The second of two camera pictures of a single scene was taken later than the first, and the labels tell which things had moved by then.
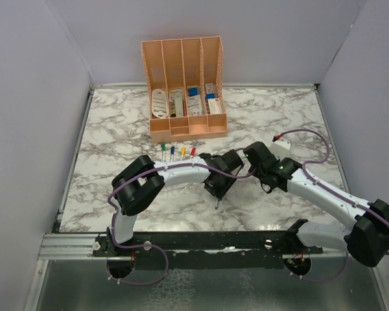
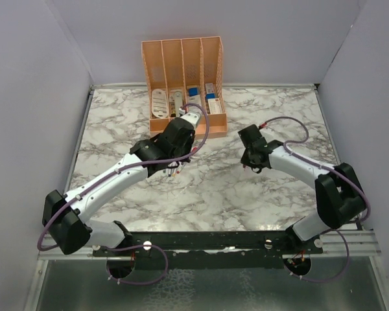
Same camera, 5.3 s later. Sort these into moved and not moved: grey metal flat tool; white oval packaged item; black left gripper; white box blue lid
Moved: black left gripper
Not moved: white box blue lid; grey metal flat tool; white oval packaged item
